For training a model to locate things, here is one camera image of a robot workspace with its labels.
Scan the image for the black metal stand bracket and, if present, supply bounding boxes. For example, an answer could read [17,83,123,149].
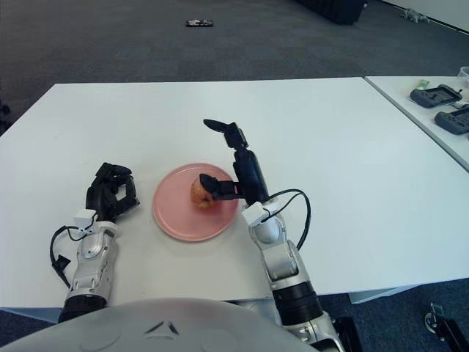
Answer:
[424,302,466,352]

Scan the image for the black furniture block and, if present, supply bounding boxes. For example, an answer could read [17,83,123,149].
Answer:
[295,0,369,26]

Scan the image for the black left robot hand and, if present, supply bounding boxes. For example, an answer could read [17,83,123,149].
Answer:
[85,163,141,223]

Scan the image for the grey robot torso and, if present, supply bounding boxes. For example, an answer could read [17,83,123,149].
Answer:
[0,297,312,352]

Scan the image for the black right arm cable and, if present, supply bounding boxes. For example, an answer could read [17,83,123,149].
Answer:
[265,188,311,250]

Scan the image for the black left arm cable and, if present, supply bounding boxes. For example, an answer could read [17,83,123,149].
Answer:
[49,225,85,289]

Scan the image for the red yellow apple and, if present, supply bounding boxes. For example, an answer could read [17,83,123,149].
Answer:
[189,177,221,210]

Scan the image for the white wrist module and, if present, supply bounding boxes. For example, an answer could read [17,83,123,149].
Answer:
[74,208,97,230]
[243,202,272,225]

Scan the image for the grey quadruped robot toy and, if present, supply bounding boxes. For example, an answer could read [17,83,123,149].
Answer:
[399,7,430,23]

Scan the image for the pink round plate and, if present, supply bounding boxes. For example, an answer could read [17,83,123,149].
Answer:
[152,162,240,243]

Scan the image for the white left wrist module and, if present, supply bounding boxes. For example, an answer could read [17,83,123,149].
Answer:
[74,208,97,230]

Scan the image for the grey handheld controller with screen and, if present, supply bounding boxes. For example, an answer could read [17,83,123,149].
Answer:
[409,84,463,109]

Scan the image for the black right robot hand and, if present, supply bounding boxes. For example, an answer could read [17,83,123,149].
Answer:
[199,118,270,207]

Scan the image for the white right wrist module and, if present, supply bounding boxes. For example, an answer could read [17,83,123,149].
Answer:
[243,202,272,225]

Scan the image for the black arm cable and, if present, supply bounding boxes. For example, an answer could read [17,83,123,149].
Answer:
[49,225,85,289]
[265,188,311,250]

